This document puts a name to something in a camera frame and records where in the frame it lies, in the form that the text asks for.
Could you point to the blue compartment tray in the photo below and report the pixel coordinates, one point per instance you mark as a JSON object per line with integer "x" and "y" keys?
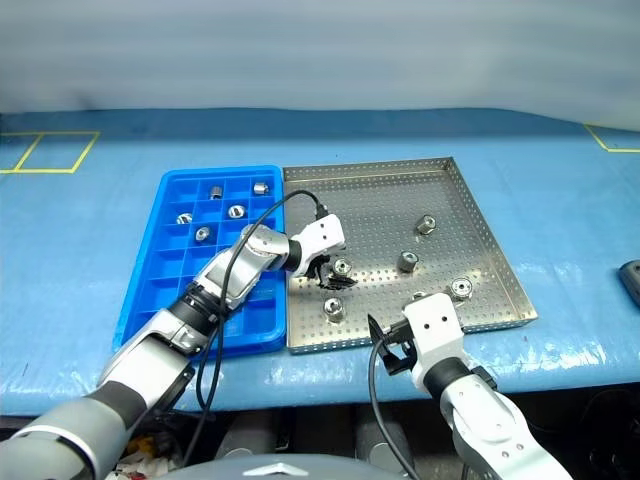
{"x": 165, "y": 280}

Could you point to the yellow tape square outline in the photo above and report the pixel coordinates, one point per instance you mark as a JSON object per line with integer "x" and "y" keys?
{"x": 625, "y": 149}
{"x": 60, "y": 133}

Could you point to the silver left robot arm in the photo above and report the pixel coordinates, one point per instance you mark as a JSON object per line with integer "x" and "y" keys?
{"x": 150, "y": 350}

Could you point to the dark grey rounded shape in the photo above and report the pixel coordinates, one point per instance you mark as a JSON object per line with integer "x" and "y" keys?
{"x": 382, "y": 440}
{"x": 252, "y": 432}

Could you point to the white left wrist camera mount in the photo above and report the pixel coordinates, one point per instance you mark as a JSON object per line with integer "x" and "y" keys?
{"x": 322, "y": 235}

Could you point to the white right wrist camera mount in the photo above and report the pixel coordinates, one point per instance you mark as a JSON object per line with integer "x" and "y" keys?
{"x": 435, "y": 330}

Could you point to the grey dome with silver emblem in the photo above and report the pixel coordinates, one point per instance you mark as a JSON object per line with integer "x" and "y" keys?
{"x": 280, "y": 467}

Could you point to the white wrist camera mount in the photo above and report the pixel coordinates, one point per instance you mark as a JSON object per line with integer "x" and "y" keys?
{"x": 322, "y": 235}
{"x": 435, "y": 330}

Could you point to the yellow and white scraps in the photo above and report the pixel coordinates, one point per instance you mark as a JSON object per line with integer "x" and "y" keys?
{"x": 147, "y": 455}

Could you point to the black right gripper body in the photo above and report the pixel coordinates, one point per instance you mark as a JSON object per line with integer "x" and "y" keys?
{"x": 402, "y": 350}

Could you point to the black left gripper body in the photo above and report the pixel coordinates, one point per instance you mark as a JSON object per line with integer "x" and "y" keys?
{"x": 311, "y": 267}

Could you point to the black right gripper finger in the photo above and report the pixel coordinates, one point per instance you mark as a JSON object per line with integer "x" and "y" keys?
{"x": 377, "y": 332}
{"x": 395, "y": 367}

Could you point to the perforated metal tray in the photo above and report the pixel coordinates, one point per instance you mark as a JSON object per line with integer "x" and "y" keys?
{"x": 380, "y": 200}

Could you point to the dark grey device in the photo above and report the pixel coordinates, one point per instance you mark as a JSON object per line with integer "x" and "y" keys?
{"x": 632, "y": 280}

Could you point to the black rounded shape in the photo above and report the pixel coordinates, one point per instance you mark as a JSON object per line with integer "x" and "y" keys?
{"x": 612, "y": 435}

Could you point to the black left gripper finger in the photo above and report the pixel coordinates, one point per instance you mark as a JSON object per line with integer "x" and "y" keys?
{"x": 326, "y": 262}
{"x": 339, "y": 285}

